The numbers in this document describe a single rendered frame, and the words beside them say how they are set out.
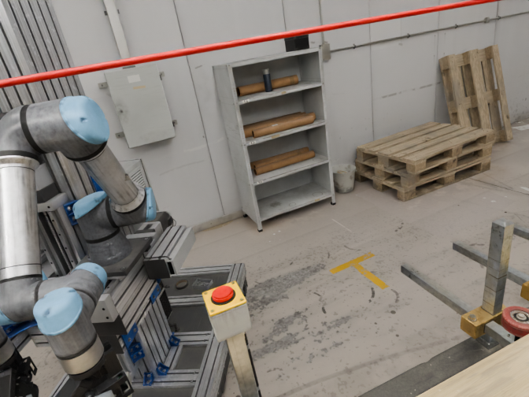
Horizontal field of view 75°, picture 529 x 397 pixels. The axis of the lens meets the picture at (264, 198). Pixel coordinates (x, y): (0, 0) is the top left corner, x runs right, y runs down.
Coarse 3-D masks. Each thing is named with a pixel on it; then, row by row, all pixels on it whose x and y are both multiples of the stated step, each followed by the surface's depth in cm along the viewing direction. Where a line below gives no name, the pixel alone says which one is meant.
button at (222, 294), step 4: (216, 288) 65; (220, 288) 65; (224, 288) 64; (228, 288) 64; (216, 292) 64; (220, 292) 64; (224, 292) 63; (228, 292) 63; (232, 292) 63; (212, 296) 63; (216, 296) 63; (220, 296) 63; (224, 296) 62; (228, 296) 63; (216, 300) 62; (220, 300) 62; (224, 300) 62
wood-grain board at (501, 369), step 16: (528, 336) 82; (496, 352) 80; (512, 352) 79; (528, 352) 78; (480, 368) 77; (496, 368) 76; (512, 368) 76; (528, 368) 75; (448, 384) 75; (464, 384) 74; (480, 384) 73; (496, 384) 73; (512, 384) 72; (528, 384) 72
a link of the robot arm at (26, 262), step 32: (0, 128) 76; (0, 160) 75; (32, 160) 78; (0, 192) 74; (32, 192) 77; (0, 224) 72; (32, 224) 75; (0, 256) 71; (32, 256) 73; (0, 288) 70; (32, 288) 70; (0, 320) 69
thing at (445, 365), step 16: (448, 352) 104; (464, 352) 103; (480, 352) 102; (416, 368) 101; (432, 368) 100; (448, 368) 99; (464, 368) 99; (384, 384) 98; (400, 384) 97; (416, 384) 96; (432, 384) 96
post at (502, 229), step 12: (492, 228) 90; (504, 228) 87; (492, 240) 91; (504, 240) 88; (492, 252) 92; (504, 252) 90; (492, 264) 93; (504, 264) 92; (492, 276) 94; (504, 276) 94; (492, 288) 96; (504, 288) 96; (492, 300) 97; (492, 312) 98; (480, 336) 105
